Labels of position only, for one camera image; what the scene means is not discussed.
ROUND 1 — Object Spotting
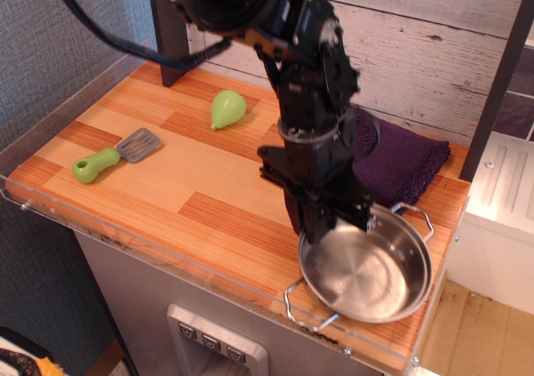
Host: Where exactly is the black braided cable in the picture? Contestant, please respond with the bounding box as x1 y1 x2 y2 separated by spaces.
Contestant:
48 0 233 71

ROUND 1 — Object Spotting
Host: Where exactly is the white side cabinet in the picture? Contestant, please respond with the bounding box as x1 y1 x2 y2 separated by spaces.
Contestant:
446 133 533 313

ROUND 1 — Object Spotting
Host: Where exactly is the green toy pear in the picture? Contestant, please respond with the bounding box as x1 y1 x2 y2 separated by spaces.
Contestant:
211 90 246 129

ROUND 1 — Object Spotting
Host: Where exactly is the stainless steel pot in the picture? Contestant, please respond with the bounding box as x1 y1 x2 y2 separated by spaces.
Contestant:
284 203 435 332

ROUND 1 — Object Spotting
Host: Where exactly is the dark left vertical post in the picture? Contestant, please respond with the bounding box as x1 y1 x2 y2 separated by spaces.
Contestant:
145 0 193 88

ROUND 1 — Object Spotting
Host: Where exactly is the clear acrylic table guard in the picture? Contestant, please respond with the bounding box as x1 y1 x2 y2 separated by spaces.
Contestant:
0 38 471 373

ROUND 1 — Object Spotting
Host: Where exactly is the grey toy fridge cabinet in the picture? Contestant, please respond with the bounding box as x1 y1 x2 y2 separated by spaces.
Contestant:
75 232 379 375

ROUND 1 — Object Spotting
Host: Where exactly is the orange yellow object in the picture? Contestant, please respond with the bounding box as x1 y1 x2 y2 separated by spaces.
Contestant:
35 358 65 376

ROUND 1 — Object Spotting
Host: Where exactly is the silver dispenser button panel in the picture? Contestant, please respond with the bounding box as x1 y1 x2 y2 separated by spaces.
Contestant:
167 303 270 375

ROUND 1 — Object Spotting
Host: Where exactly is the purple folded cloth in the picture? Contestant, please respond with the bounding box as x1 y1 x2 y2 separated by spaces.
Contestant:
353 118 451 207

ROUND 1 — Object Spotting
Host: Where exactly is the dark vertical post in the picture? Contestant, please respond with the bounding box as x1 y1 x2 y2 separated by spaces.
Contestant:
145 0 193 88
460 0 533 182

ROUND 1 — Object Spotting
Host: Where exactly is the green handled grey spatula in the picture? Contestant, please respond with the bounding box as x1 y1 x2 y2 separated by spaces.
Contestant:
71 128 160 184

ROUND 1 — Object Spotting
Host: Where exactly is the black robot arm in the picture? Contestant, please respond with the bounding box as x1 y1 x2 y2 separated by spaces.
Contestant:
176 0 378 243

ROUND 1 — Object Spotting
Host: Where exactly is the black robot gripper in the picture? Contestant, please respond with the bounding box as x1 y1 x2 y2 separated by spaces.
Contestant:
258 138 375 243

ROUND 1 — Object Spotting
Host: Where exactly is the dark right vertical post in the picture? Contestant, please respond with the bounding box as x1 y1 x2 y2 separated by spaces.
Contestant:
460 0 533 182

